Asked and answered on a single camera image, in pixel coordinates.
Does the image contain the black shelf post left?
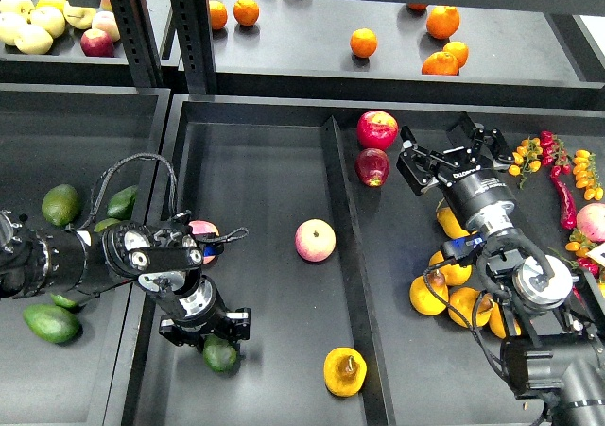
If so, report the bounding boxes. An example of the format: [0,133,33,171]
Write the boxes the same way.
[110,0,163,88]

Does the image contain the orange on shelf front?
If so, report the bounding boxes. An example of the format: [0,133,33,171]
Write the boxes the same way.
[421,51,459,76]

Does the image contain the yellow pear with stem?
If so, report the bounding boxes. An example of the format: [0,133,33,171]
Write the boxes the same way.
[323,347,367,398]

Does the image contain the yellow pear right cluster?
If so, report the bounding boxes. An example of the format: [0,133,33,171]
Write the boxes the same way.
[488,303,507,340]

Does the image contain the pink apple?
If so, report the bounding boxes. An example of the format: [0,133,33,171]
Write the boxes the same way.
[189,220,219,264]
[295,219,337,263]

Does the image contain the pink apple centre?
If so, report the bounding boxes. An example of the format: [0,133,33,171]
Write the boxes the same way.
[295,219,337,263]

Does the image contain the mixed cherry tomatoes lower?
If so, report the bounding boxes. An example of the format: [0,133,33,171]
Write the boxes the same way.
[549,229,604,294]

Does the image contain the orange cherry tomato bunch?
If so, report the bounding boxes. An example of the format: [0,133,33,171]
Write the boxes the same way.
[507,137,543,189]

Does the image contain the orange on shelf right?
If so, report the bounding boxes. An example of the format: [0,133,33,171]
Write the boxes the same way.
[442,41,469,69]

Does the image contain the dark green avocado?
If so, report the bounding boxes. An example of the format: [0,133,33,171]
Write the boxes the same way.
[202,334,237,372]

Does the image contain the orange tomato bunch right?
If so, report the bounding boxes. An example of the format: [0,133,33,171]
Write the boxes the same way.
[572,149,604,201]

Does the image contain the green avocado lower middle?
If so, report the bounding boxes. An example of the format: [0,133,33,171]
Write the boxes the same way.
[50,294,79,311]

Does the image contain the pink peach on shelf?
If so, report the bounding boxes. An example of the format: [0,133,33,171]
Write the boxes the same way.
[92,10,120,43]

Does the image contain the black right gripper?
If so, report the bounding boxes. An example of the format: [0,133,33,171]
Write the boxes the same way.
[396,111,515,230]

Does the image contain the large orange on shelf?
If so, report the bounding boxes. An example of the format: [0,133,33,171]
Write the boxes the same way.
[425,6,460,40]

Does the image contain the black shelf post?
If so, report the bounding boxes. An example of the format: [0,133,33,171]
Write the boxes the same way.
[170,0,218,95]
[110,0,163,88]

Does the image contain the green avocado tray edge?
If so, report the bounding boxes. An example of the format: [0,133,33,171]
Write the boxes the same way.
[107,185,138,220]

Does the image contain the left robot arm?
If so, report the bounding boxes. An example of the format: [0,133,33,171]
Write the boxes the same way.
[1,153,251,346]

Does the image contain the yellow pear left cluster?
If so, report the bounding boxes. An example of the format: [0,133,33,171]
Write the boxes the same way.
[409,270,449,315]

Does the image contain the red apple on shelf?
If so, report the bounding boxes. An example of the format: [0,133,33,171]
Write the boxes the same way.
[80,28,114,58]

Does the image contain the green avocado top left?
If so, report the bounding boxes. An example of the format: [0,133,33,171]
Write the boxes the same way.
[42,184,81,227]

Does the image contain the pink peach right edge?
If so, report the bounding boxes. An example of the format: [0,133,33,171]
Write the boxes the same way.
[576,203,605,243]

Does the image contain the green avocado bottom left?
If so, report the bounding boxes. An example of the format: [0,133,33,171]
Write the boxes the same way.
[23,304,81,344]

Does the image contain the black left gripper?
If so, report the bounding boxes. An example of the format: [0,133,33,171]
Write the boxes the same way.
[158,277,251,349]

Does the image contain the dark red apple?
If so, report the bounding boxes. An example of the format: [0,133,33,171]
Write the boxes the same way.
[354,148,390,187]

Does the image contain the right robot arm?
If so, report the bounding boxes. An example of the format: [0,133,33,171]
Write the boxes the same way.
[397,113,604,425]

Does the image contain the yellow pear upper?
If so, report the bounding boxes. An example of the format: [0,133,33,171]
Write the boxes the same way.
[436,198,470,239]

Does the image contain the green avocado under gripper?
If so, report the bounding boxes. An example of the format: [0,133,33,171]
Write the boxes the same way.
[94,217,120,233]

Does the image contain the yellow pear middle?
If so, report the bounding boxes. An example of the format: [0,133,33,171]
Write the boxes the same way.
[429,250,472,286]

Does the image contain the black divided centre tray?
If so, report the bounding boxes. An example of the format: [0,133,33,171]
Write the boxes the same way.
[104,93,605,426]

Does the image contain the orange on shelf left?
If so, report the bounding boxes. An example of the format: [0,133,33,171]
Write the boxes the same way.
[208,0,228,31]

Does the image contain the red cherry tomato bunch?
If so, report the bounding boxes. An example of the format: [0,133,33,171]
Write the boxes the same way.
[539,130,572,174]

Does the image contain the black shelf post right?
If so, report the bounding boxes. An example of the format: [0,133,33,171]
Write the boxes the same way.
[170,0,218,95]

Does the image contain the pink apple left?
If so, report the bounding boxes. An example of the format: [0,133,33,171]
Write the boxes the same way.
[189,220,219,264]

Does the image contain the black left tray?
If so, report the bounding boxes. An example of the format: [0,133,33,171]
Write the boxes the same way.
[1,84,170,425]

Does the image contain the bright red apple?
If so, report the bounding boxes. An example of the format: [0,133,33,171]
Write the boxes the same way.
[356,111,399,151]

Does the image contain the red chili pepper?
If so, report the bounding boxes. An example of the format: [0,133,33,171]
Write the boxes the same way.
[549,165,577,230]

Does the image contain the yellow pear cluster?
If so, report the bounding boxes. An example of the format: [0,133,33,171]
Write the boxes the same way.
[488,303,507,340]
[409,270,449,315]

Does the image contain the orange on shelf centre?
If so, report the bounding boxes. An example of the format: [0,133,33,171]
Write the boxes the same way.
[350,28,378,59]

